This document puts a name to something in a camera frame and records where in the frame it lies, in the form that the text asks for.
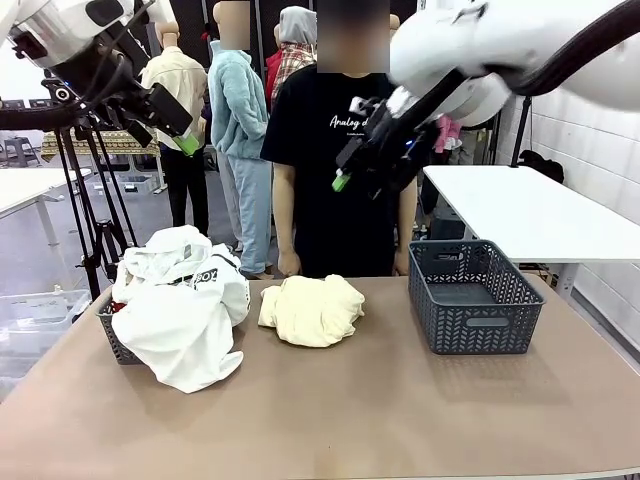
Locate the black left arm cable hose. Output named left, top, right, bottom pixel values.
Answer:
left=0, top=0, right=151, bottom=132

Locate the grey stool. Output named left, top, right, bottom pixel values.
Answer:
left=2, top=137, right=41, bottom=169

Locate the person in black T-shirt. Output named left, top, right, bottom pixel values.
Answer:
left=260, top=0, right=426, bottom=279

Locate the person's right forearm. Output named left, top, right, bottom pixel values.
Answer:
left=272, top=162, right=302, bottom=255

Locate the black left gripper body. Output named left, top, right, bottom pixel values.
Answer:
left=99, top=82, right=161, bottom=147

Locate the black bag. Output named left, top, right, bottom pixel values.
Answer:
left=517, top=149, right=565, bottom=184

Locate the table with patterned cloth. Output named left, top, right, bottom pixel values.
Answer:
left=40, top=130, right=161, bottom=162

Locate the black crate under table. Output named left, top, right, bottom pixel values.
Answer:
left=430, top=214, right=469, bottom=241

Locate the black light stand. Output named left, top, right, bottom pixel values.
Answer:
left=509, top=94, right=534, bottom=169

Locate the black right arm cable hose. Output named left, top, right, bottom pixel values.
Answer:
left=394, top=0, right=640, bottom=132

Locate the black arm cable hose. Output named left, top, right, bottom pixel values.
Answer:
left=394, top=0, right=640, bottom=132
left=0, top=0, right=151, bottom=132

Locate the mannequin in cream jacket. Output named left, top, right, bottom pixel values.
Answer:
left=140, top=19, right=211, bottom=236

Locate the clear plastic storage box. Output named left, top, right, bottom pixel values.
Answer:
left=0, top=289, right=91, bottom=356

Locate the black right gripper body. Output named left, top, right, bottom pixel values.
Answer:
left=349, top=97, right=436, bottom=201

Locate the mannequin in pink hoodie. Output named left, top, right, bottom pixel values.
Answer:
left=433, top=113, right=464, bottom=154

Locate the cream garment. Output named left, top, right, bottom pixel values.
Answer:
left=258, top=273, right=366, bottom=349

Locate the clear floor storage bin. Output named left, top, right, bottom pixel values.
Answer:
left=84, top=172, right=159, bottom=197

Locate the white T-shirt black print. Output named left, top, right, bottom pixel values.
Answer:
left=110, top=224, right=251, bottom=395

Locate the mannequin grey hood plaid shirt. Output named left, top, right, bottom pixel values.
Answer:
left=264, top=5, right=319, bottom=101

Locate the grey woven plastic basket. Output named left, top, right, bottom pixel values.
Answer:
left=95, top=292, right=149, bottom=366
left=407, top=239, right=546, bottom=356

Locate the mannequin in teal fleece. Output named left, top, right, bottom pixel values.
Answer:
left=207, top=0, right=274, bottom=280

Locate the black camera tripod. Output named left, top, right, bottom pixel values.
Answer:
left=42, top=69, right=142, bottom=301

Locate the person's right hand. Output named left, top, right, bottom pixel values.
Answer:
left=277, top=249, right=303, bottom=278

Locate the large white side table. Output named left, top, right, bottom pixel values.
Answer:
left=422, top=164, right=640, bottom=301

